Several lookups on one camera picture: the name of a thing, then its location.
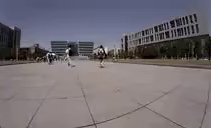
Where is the person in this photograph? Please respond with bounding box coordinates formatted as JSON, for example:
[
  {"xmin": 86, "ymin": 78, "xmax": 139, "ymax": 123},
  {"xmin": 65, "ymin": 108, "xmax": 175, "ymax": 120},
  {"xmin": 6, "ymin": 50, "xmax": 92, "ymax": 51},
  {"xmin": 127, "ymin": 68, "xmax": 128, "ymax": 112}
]
[
  {"xmin": 63, "ymin": 44, "xmax": 74, "ymax": 68},
  {"xmin": 96, "ymin": 44, "xmax": 107, "ymax": 69}
]

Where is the pale twin block building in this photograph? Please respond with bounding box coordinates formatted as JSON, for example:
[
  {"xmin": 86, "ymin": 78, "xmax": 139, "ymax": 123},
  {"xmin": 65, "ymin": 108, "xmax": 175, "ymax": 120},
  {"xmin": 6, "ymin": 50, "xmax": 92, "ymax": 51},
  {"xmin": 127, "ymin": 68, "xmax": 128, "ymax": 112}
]
[{"xmin": 50, "ymin": 40, "xmax": 95, "ymax": 58}]

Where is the group of people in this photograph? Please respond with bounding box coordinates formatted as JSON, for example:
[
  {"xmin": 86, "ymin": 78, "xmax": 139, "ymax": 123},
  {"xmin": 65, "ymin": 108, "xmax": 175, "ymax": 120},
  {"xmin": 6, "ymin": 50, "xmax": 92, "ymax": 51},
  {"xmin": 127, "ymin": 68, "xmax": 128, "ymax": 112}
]
[{"xmin": 35, "ymin": 51, "xmax": 61, "ymax": 65}]

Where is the long white grey building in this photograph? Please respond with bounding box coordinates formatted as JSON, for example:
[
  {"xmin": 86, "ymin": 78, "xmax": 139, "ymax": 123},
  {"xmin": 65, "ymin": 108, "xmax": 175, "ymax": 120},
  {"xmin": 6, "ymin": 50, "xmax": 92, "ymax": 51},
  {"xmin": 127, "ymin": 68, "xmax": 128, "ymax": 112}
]
[{"xmin": 120, "ymin": 12, "xmax": 211, "ymax": 60}]

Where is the row of trees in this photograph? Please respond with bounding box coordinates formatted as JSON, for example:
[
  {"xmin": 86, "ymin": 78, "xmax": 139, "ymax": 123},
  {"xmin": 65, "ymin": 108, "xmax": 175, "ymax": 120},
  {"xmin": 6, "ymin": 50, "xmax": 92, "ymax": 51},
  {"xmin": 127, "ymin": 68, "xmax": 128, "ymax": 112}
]
[{"xmin": 117, "ymin": 35, "xmax": 211, "ymax": 61}]

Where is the low dark building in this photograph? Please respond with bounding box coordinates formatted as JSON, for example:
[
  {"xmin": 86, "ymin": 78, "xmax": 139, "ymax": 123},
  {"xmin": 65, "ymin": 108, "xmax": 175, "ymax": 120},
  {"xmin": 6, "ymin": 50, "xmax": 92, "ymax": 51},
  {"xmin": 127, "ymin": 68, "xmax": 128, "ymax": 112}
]
[{"xmin": 18, "ymin": 43, "xmax": 51, "ymax": 61}]

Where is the dark glass building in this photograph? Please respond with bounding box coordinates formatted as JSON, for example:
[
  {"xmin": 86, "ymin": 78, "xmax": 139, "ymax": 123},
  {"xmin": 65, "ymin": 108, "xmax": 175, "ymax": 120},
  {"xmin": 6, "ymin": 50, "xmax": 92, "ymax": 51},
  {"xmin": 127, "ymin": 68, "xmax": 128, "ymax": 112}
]
[{"xmin": 0, "ymin": 18, "xmax": 22, "ymax": 61}]

